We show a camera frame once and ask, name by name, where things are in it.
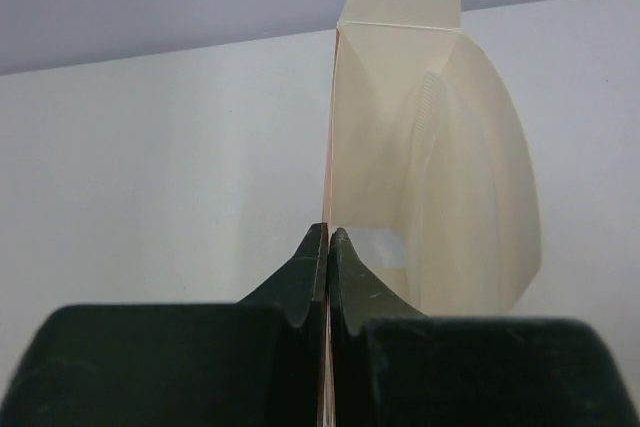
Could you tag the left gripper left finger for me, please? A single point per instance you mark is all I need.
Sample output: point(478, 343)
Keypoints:
point(255, 362)

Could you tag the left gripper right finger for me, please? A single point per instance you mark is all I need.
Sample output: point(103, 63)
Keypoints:
point(394, 366)

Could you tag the white paper coffee filter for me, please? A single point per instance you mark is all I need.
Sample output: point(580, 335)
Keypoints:
point(450, 207)

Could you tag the orange coffee filter box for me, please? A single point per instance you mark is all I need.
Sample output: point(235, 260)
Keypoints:
point(383, 49)

